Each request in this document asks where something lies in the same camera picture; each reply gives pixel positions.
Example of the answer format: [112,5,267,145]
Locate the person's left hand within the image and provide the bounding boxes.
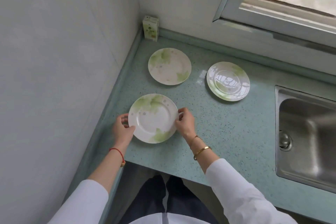
[112,114,136,148]

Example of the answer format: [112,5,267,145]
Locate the person's right hand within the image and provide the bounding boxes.
[174,107,196,140]

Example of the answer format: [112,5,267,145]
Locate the white plate with green leaves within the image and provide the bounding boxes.
[128,94,180,144]
[206,62,250,102]
[148,48,191,86]

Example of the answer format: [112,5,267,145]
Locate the person's left forearm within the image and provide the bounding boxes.
[48,141,130,224]

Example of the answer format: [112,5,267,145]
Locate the person's right forearm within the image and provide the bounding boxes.
[187,135,298,224]

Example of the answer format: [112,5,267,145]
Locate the gold bangle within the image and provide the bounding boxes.
[193,146,212,161]

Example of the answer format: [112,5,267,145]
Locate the person's dark trousers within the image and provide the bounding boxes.
[119,175,219,224]

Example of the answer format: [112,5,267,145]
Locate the small pale green carton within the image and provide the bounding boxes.
[142,16,160,42]

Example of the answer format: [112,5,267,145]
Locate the stainless steel sink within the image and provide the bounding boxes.
[275,85,336,194]

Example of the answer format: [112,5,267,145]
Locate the thin gold chain bracelet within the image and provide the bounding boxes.
[189,135,203,150]

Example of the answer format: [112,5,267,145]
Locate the red string bracelet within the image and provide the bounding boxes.
[109,148,126,167]

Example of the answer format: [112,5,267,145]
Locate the window frame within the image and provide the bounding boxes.
[212,0,336,48]

